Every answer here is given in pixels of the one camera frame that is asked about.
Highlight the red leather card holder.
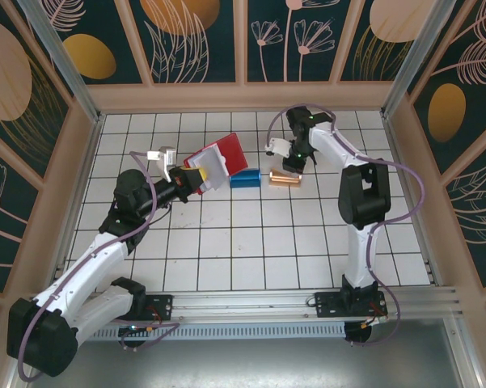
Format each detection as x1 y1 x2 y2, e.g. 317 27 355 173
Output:
183 133 250 195

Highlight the copper metal card stand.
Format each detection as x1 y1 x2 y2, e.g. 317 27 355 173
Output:
268 169 303 188

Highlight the blue metal card stand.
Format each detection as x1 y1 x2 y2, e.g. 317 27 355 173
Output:
229 169 262 190

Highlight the small green circuit board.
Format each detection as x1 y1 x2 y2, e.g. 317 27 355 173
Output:
118 323 154 337

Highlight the grey metal sheet panel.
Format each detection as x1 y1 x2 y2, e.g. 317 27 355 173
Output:
6 318 484 388

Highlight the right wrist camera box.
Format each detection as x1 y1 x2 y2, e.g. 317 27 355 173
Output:
264 137 295 158

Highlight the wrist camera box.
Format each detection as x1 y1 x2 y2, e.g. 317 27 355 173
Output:
145 145 177 182
264 137 295 158

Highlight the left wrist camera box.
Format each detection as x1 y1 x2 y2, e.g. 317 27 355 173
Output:
145 145 177 182

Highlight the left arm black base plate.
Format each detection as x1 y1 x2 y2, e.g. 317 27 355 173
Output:
143 293 175 321

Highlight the aluminium mounting rail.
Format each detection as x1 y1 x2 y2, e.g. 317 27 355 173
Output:
22 285 462 324

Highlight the aluminium corner post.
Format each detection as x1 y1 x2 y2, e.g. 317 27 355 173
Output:
15 0 106 124
379 0 470 119

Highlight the slotted grey cable duct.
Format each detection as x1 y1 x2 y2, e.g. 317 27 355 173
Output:
80 322 347 343

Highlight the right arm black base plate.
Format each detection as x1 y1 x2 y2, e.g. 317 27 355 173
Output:
314 291 388 320

